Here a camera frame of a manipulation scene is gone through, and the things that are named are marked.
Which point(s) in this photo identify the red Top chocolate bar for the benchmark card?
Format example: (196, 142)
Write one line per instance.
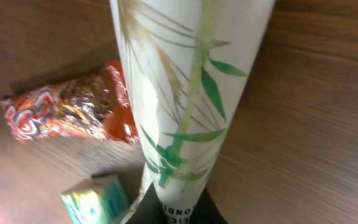
(94, 106)

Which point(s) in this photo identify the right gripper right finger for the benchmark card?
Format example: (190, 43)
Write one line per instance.
(206, 211)

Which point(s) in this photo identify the white tube with brown cap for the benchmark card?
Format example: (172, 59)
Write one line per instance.
(186, 63)

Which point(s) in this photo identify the small green tissue packet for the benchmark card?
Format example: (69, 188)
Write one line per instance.
(100, 200)

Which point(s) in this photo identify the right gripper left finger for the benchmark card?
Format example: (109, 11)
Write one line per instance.
(149, 210)

